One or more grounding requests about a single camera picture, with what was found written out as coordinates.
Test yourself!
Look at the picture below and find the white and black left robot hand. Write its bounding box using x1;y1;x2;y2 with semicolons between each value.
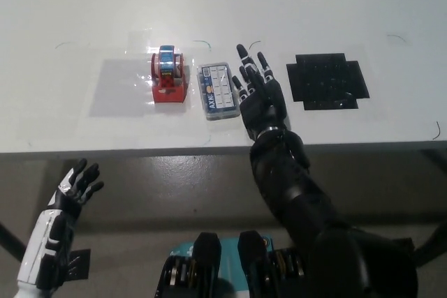
15;158;105;298

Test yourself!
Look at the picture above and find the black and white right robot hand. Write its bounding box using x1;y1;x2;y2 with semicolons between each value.
231;43;289;138

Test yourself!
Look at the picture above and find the clear plastic screw box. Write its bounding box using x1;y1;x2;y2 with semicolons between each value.
196;61;242;122

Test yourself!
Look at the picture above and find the black tape patch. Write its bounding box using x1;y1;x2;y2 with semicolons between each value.
286;52;371;112

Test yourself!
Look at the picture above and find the red tape dispenser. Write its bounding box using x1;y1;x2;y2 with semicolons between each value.
151;45;191;105

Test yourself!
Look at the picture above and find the black floor marker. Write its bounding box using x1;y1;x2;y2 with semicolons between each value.
64;248;92;282

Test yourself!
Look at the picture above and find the black table leg brace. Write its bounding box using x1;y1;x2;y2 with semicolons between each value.
0;220;28;265

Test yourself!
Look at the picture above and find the clear plastic film sheet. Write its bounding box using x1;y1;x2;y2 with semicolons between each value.
82;29;212;147

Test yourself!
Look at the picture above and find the black and teal robot torso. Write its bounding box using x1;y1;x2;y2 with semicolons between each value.
155;230;310;298

